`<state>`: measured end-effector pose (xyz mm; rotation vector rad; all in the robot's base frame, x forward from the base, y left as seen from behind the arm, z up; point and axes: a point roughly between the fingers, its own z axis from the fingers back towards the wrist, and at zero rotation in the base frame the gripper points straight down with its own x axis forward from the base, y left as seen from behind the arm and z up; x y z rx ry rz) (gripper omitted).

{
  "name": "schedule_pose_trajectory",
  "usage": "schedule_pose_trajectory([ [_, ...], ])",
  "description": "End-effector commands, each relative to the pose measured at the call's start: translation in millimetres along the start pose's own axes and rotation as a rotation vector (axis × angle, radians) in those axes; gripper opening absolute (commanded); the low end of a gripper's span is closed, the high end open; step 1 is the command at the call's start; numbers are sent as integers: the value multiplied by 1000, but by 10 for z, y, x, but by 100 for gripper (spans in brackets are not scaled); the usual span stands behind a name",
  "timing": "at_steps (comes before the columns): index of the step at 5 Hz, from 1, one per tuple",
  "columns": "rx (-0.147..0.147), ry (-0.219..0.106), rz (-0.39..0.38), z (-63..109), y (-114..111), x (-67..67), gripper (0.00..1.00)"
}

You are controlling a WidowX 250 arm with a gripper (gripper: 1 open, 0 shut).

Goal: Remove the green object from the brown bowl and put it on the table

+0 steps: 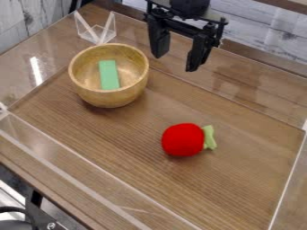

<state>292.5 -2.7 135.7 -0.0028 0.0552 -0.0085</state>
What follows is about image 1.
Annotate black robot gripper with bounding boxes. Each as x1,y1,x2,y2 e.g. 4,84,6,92
145,0,229,72

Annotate green rectangular block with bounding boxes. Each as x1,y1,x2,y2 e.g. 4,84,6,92
99,60,120,90

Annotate light wooden bowl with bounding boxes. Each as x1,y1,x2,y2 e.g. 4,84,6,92
68,43,148,108

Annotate red plush apple toy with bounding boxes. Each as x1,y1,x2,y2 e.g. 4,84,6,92
160,123,217,157

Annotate clear acrylic front barrier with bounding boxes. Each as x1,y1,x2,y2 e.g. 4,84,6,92
0,103,201,230

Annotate clear acrylic corner bracket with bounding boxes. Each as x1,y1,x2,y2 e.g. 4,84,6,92
73,12,116,45

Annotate black table leg bracket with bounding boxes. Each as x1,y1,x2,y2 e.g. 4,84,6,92
25,190,67,230

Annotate black cable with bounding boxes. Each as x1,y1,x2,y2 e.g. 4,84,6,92
0,206,37,230

